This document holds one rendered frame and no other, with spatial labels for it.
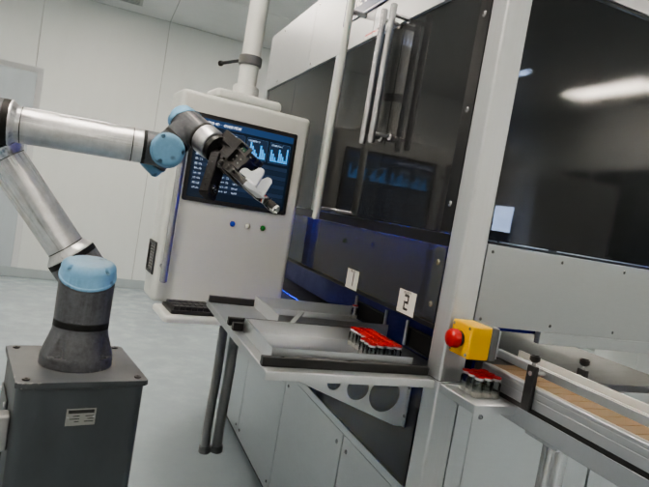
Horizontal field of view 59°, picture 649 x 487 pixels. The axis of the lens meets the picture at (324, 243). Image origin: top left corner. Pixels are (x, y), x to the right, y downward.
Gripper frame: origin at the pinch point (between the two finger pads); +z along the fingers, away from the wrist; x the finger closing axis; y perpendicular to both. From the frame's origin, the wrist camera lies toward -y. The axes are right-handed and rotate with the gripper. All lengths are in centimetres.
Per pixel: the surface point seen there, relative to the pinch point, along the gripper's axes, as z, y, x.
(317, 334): 20.0, -14.4, 33.6
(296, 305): -2, -14, 60
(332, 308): 5, -6, 68
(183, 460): -24, -101, 139
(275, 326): 13.0, -19.8, 25.9
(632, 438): 85, 11, 0
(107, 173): -397, -63, 354
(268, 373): 30.5, -25.1, -0.8
